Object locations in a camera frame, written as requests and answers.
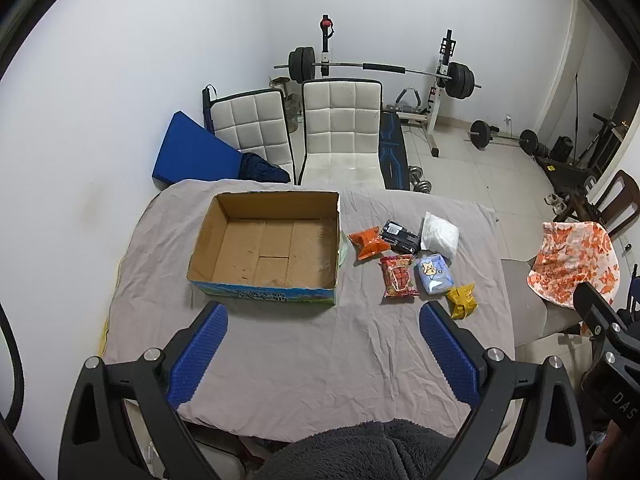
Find dark grey fleece clothing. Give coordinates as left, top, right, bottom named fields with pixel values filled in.
left=250, top=419, right=476, bottom=480

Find white soft packet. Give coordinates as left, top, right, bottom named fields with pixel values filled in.
left=420, top=211, right=460, bottom=261

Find brown wooden chair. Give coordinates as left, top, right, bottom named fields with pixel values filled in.
left=560, top=170, right=640, bottom=241

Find black folded stands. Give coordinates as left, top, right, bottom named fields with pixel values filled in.
left=575, top=112, right=628, bottom=171

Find black box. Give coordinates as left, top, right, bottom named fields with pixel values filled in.
left=550, top=136, right=575, bottom=163

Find white quilted chair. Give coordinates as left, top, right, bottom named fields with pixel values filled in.
left=297, top=78, right=386, bottom=189
left=207, top=88, right=296, bottom=183

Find orange floral cloth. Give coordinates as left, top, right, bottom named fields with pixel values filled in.
left=527, top=220, right=621, bottom=307

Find short barbell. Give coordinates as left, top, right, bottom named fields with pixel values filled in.
left=466, top=120, right=540, bottom=153

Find black snack packet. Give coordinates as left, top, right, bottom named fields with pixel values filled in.
left=378, top=219, right=421, bottom=255

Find black and blue weight bench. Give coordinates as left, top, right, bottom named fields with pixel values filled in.
left=378, top=110, right=411, bottom=191

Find dark blue cloth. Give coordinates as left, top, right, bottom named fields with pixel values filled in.
left=239, top=152, right=291, bottom=184

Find red snack packet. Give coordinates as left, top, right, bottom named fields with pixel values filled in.
left=379, top=254, right=420, bottom=300

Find orange snack packet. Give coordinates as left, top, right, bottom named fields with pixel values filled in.
left=348, top=227, right=391, bottom=261

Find cardboard box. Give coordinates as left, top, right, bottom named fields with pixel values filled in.
left=186, top=191, right=342, bottom=307

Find grey padded chair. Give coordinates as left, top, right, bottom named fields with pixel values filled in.
left=500, top=258, right=591, bottom=346

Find black cable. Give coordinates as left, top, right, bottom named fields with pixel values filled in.
left=0, top=302, right=23, bottom=428

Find white barbell rack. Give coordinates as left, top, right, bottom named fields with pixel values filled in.
left=318, top=12, right=458, bottom=158

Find black upright bar with strap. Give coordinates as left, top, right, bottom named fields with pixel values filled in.
left=202, top=85, right=217, bottom=134

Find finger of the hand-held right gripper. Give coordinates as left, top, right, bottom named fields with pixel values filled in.
left=573, top=281, right=640, bottom=361

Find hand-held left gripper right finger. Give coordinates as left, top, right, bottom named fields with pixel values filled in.
left=419, top=302, right=587, bottom=480

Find grey metal exercise handle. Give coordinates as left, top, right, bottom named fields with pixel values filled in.
left=396, top=87, right=422, bottom=111

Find blue foam cushion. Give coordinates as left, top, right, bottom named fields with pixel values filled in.
left=151, top=111, right=246, bottom=186

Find black exercise machine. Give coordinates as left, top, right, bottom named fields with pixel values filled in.
left=537, top=155, right=598, bottom=197

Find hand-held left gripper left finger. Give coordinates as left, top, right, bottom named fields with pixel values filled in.
left=59, top=301, right=230, bottom=480

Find light blue tissue pack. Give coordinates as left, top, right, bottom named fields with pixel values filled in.
left=413, top=254, right=455, bottom=296

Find yellow snack packet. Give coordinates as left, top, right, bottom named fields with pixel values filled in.
left=445, top=282, right=479, bottom=320

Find long barbell with black plates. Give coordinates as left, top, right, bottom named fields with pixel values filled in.
left=273, top=46, right=483, bottom=100

